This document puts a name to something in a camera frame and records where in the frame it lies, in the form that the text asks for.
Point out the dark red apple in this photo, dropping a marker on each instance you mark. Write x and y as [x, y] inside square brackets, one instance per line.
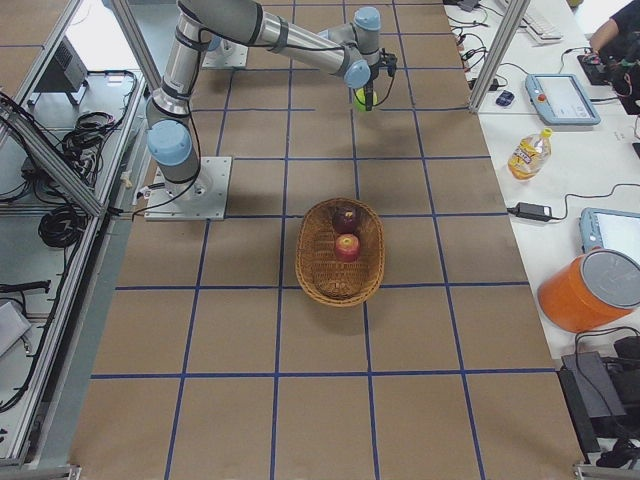
[345, 220]

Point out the orange drink bottle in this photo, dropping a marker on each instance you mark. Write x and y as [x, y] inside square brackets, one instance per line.
[530, 155]

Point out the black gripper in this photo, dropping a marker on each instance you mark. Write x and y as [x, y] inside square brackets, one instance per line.
[367, 90]

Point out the woven wicker basket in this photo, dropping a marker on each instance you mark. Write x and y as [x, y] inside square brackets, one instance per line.
[328, 280]

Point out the white keyboard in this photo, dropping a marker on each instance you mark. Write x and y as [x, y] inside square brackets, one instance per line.
[539, 28]

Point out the black power brick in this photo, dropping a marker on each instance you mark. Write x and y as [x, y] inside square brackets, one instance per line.
[535, 212]

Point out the orange round object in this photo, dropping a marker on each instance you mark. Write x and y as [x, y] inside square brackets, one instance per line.
[596, 288]

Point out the teach pendant tablet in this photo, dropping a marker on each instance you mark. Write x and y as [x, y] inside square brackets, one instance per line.
[560, 100]

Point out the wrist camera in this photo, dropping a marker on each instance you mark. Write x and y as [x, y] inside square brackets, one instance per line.
[388, 62]

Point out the aluminium frame post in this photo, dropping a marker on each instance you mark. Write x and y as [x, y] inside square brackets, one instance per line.
[506, 30]

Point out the dark checkered pouch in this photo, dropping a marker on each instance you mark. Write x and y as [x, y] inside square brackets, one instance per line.
[505, 98]

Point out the green apple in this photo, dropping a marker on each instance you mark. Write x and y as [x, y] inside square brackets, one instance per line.
[358, 100]

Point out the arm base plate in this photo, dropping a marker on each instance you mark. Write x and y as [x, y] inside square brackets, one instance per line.
[226, 56]
[206, 199]

